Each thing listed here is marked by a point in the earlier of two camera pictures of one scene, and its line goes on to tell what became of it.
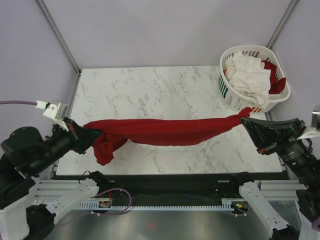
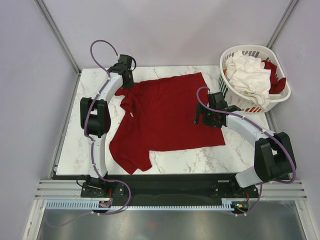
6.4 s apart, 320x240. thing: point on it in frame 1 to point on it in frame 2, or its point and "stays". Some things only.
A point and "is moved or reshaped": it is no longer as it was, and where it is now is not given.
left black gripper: [83, 137] to [131, 84]
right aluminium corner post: [288, 12] stays
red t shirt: [111, 135] is moved or reshaped
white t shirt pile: [248, 75] stays
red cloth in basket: [276, 85] stays
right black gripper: [266, 131] to [200, 109]
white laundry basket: [238, 101] stays
